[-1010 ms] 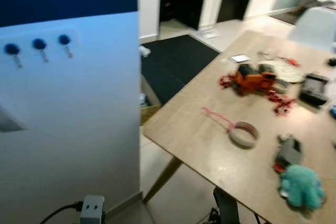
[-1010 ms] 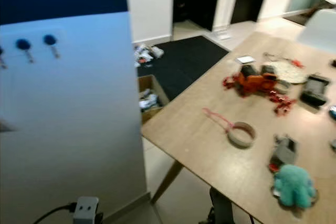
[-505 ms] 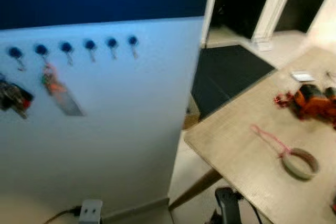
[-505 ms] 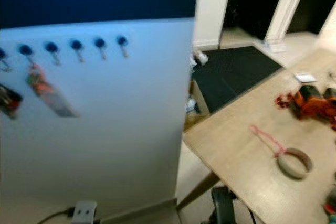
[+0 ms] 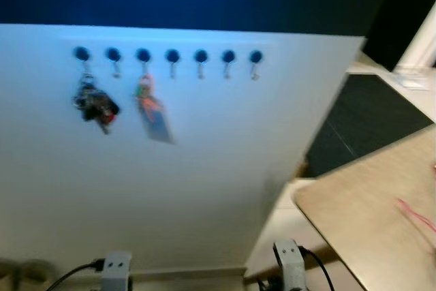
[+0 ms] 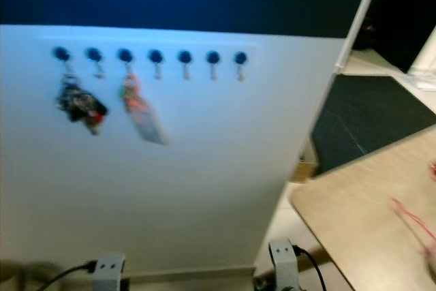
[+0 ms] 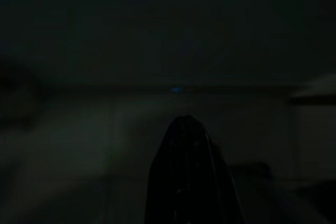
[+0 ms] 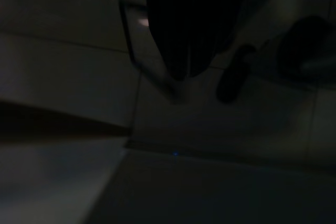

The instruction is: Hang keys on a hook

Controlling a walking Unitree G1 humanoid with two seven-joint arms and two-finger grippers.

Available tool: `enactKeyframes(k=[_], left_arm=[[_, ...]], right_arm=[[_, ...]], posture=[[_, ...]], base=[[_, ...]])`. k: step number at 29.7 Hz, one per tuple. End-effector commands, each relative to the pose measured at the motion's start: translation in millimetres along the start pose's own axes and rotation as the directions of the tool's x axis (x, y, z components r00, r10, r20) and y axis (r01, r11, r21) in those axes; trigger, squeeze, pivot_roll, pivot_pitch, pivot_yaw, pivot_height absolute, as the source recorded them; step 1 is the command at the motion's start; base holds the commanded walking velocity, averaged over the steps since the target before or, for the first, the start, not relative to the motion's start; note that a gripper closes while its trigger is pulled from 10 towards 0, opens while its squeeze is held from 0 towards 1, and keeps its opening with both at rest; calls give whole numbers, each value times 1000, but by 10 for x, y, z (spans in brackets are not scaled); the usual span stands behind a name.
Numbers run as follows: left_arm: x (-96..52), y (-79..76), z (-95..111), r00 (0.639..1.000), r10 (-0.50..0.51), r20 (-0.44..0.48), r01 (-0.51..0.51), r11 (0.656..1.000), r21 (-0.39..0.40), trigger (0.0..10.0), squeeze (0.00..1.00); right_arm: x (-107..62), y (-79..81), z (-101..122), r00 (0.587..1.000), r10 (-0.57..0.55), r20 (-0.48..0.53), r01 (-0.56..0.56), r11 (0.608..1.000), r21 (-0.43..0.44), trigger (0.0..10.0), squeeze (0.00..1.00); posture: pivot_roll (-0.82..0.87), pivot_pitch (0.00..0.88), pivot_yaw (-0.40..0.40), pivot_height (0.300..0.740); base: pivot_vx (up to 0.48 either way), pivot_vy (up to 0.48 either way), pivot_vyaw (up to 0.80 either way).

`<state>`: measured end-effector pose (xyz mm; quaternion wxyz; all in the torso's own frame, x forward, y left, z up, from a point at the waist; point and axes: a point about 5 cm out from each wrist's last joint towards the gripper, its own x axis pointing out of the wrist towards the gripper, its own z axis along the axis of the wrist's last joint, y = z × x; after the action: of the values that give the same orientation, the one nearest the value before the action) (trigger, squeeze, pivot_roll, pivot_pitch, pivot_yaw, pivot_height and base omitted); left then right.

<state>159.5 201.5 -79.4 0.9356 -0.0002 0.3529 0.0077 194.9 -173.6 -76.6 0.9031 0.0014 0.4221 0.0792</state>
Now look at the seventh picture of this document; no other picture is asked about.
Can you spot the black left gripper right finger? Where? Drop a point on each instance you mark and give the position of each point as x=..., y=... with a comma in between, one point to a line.
x=207, y=182

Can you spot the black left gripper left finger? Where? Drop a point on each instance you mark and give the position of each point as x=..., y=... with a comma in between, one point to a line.
x=170, y=176

